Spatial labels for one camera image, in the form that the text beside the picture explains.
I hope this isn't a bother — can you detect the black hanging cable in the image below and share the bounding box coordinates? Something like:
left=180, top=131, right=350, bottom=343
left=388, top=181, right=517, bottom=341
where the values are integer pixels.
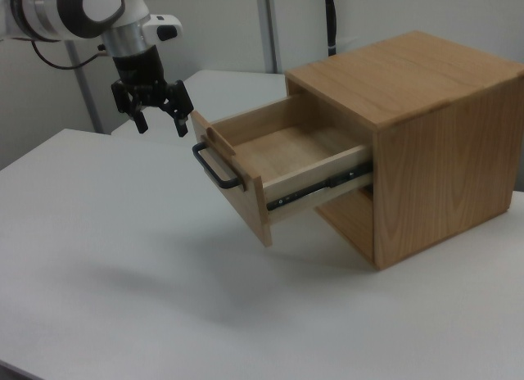
left=324, top=0, right=341, bottom=58

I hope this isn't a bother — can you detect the thin dark robot wire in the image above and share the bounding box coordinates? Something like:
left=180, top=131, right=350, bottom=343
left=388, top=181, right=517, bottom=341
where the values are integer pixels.
left=29, top=36, right=110, bottom=70

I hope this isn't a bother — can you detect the wooden drawer cabinet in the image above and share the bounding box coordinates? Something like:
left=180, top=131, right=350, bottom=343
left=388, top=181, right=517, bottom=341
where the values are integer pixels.
left=285, top=30, right=524, bottom=271

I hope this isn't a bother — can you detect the grey partition frame post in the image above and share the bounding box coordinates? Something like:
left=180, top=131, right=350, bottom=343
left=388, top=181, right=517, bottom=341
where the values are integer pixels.
left=254, top=0, right=284, bottom=75

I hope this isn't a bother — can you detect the wooden drawer with black handle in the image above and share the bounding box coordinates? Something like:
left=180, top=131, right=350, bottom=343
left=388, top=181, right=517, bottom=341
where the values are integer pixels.
left=191, top=93, right=375, bottom=248

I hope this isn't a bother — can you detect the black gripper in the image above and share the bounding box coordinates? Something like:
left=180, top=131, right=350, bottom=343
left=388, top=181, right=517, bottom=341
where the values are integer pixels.
left=111, top=45, right=195, bottom=138

